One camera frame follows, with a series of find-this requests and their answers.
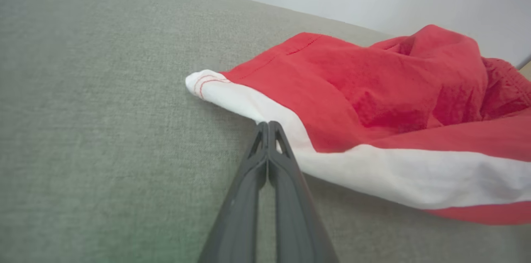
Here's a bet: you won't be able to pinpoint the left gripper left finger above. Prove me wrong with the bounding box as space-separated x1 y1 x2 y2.
198 121 269 263

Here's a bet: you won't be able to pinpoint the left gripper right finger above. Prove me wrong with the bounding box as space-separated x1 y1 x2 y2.
269 121 339 263

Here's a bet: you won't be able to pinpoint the red shorts with white stripe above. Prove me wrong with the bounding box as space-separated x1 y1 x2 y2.
185 24 531 225

